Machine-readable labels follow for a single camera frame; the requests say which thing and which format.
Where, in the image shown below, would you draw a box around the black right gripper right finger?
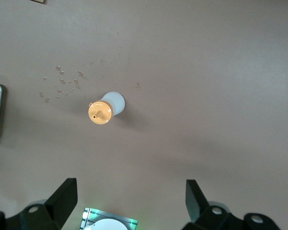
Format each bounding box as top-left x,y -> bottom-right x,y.
182,179 -> 283,230

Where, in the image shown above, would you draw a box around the small liquid droplets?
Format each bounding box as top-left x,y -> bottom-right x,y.
39,63 -> 87,104

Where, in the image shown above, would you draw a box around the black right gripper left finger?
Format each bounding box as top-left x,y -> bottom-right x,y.
0,178 -> 78,230

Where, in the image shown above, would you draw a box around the squeeze bottle with orange cap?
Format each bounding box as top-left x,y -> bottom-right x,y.
88,91 -> 125,126

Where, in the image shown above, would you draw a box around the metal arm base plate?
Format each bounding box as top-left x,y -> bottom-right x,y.
80,207 -> 138,230

